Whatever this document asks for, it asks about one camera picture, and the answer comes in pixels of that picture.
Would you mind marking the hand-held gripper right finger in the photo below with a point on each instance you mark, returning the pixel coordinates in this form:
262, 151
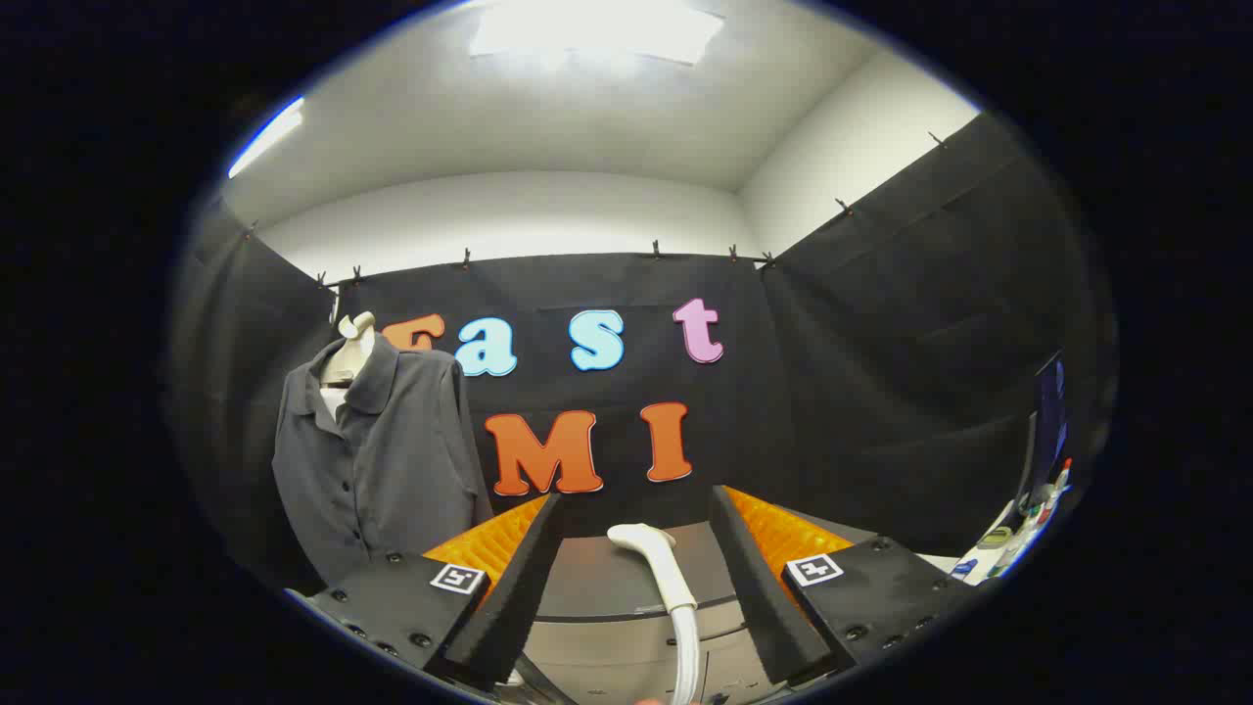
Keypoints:
759, 587

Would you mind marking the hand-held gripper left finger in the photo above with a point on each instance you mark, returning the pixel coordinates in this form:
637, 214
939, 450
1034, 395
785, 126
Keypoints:
514, 587

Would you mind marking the white garment steamer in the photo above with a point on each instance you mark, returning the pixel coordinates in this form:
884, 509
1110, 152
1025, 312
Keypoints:
671, 573

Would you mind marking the grey button-up shirt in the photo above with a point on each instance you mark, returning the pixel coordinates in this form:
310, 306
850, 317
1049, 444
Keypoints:
392, 460

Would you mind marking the white garment support board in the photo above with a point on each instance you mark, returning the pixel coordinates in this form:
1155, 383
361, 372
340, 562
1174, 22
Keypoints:
334, 401

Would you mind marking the beige garment hanger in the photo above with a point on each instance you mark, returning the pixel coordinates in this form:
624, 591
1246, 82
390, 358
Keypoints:
352, 352

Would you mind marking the grey cabinet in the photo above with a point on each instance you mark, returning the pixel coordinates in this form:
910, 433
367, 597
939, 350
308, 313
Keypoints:
626, 578

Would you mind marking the small blue box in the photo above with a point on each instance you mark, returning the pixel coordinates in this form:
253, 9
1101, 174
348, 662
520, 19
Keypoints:
965, 567

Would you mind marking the black backdrop cloth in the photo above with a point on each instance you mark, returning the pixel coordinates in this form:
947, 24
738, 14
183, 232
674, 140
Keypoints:
881, 392

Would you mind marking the red-capped bottle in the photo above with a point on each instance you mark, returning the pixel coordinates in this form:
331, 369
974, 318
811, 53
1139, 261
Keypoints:
1062, 480

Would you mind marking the dark computer monitor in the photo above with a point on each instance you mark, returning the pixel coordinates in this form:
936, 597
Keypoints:
1049, 421

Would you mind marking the narrow ceiling light strip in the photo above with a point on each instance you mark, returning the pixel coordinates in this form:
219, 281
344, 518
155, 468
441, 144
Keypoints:
266, 137

